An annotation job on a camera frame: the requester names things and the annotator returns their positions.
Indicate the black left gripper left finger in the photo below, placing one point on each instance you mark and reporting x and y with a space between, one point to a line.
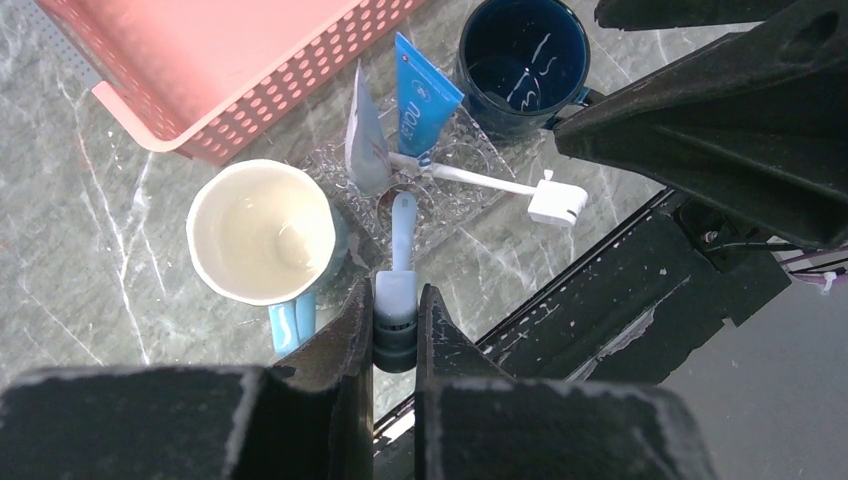
309 416

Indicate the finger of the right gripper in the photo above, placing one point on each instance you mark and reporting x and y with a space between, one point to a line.
638 15

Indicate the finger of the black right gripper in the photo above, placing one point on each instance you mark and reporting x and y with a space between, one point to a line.
753 124

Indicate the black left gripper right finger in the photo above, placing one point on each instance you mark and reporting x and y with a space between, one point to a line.
473 421

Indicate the dark blue mug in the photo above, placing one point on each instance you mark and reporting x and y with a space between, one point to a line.
519 63

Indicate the white toothbrush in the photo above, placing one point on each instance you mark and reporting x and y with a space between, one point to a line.
396 294
551 202

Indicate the light blue mug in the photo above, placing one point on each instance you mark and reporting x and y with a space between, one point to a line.
265 234

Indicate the blue toothpaste tube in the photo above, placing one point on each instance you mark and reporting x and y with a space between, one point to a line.
426 100

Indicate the clear textured plastic tray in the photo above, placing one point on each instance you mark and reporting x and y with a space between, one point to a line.
442 205

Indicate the pink plastic perforated basket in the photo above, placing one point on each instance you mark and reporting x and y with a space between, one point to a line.
205 78

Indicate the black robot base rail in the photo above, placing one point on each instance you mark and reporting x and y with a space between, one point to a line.
632 309

